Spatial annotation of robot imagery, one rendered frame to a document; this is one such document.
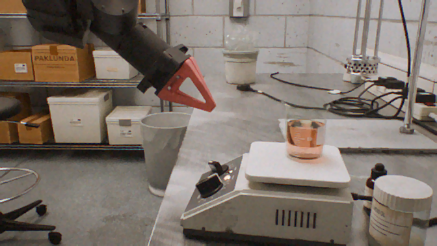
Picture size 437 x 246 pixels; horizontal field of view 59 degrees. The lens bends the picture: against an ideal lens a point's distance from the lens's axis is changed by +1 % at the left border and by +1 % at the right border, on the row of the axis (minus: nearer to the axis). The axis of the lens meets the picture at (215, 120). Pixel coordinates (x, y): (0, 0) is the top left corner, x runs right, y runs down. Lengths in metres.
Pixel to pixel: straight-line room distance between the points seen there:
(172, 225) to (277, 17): 2.44
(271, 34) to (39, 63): 1.59
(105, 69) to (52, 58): 0.33
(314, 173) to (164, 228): 0.20
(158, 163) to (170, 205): 1.55
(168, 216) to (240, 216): 0.12
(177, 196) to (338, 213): 0.24
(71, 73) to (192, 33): 0.89
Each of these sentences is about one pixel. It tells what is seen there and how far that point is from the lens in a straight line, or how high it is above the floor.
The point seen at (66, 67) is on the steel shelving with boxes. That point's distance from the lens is 2.65.
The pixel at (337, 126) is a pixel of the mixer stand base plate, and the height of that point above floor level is 0.76.
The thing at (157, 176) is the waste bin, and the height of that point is 0.13.
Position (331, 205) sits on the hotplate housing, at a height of 0.81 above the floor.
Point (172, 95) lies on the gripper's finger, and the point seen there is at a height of 0.91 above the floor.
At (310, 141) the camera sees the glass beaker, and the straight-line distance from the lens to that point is 0.48.
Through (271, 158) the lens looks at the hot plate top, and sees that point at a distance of 0.49.
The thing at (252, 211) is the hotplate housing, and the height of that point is 0.79.
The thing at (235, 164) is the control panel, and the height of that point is 0.81.
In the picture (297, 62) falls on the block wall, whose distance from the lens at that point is 2.91.
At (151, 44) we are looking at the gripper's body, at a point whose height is 0.98.
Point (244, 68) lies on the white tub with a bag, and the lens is 1.41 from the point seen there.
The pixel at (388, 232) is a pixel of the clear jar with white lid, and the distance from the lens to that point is 0.48.
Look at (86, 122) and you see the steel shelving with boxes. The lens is 2.71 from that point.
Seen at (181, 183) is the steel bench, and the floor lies 0.75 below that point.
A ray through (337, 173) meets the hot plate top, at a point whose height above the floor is 0.84.
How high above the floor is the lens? 1.02
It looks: 16 degrees down
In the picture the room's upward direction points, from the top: straight up
